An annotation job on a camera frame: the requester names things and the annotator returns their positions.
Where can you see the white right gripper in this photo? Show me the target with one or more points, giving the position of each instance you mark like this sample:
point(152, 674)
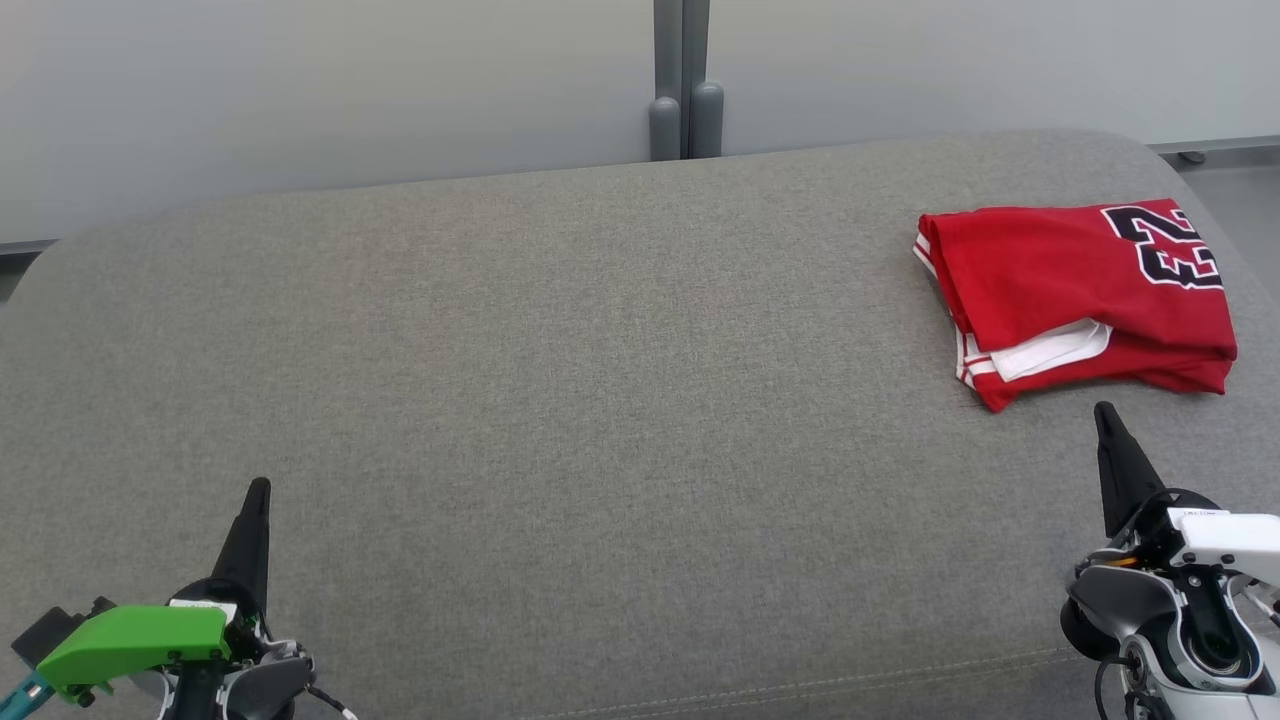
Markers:
point(1225, 545)

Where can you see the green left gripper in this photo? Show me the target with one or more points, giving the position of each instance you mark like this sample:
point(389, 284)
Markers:
point(125, 640)

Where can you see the red Bulls 23 shorts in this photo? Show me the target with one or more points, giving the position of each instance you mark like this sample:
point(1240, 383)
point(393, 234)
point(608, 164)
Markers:
point(1150, 370)

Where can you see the red basketball jersey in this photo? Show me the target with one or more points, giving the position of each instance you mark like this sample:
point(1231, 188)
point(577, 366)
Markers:
point(1040, 270)

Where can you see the small dark partition foot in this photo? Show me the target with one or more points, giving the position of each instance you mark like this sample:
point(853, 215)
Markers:
point(1192, 157)

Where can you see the grey baseboard strip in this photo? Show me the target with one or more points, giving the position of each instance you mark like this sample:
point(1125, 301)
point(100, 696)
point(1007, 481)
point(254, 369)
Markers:
point(25, 247)
point(1220, 144)

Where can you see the grey fabric sofa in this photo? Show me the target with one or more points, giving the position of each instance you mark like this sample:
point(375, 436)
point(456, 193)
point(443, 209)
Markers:
point(600, 400)

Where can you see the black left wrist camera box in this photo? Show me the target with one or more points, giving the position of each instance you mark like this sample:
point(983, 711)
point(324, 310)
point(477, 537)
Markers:
point(45, 628)

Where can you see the teal left camera connector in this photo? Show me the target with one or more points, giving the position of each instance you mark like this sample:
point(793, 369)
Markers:
point(18, 695)

